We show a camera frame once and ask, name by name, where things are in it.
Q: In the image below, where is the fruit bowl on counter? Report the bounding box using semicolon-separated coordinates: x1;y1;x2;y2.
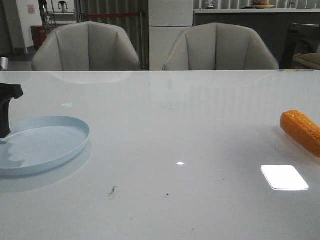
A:
251;0;274;9

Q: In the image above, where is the dark grey sideboard counter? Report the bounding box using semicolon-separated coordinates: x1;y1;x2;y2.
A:
193;8;320;66

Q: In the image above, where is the orange corn cob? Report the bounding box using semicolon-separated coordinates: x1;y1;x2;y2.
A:
280;110;320;158

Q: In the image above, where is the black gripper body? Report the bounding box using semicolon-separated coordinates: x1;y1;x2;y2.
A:
0;83;24;105

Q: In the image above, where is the dark armchair with cushion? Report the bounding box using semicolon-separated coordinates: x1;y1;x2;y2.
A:
279;23;320;70

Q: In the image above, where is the grey left dining chair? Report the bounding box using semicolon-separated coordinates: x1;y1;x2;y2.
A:
31;21;140;71

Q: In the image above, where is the red barrier belt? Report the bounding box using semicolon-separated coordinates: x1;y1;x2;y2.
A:
83;11;144;19

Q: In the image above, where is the white refrigerator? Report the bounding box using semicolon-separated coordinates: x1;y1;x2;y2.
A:
148;0;194;71

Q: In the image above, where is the grey right dining chair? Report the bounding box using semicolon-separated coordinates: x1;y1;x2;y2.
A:
163;23;279;71

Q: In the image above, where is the light blue round plate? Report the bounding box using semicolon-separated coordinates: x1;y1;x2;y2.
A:
0;116;90;176

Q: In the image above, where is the red bin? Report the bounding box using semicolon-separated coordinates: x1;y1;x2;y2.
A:
30;25;47;50

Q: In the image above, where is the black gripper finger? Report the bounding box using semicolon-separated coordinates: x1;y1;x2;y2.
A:
0;102;11;138

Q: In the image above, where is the grey dining chair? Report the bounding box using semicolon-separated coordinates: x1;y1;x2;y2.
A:
163;23;279;71
31;21;140;71

